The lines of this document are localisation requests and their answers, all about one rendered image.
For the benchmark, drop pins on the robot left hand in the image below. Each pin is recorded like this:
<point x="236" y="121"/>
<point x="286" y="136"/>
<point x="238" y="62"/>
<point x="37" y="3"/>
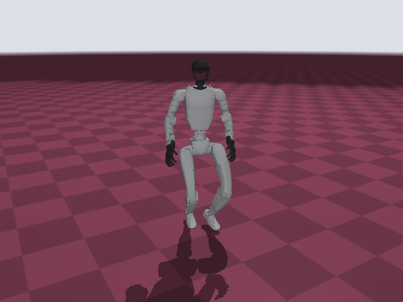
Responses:
<point x="231" y="146"/>

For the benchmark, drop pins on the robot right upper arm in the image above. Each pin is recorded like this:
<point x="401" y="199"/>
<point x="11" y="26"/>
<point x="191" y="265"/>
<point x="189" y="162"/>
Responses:
<point x="178" y="96"/>

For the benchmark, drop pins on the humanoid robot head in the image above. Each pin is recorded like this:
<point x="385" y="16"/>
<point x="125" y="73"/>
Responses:
<point x="200" y="66"/>

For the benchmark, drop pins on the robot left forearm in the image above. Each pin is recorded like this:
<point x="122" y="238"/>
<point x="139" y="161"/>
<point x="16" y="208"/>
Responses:
<point x="228" y="125"/>

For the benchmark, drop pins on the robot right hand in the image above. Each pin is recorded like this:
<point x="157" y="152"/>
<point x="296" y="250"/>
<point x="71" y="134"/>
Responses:
<point x="169" y="153"/>

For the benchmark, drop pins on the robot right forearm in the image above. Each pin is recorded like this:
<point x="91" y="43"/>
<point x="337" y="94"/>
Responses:
<point x="169" y="129"/>

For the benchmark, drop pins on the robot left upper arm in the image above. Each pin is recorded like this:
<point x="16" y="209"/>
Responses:
<point x="223" y="104"/>

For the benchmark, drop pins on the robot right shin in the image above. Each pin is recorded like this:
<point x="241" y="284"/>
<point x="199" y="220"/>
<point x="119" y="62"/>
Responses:
<point x="189" y="207"/>

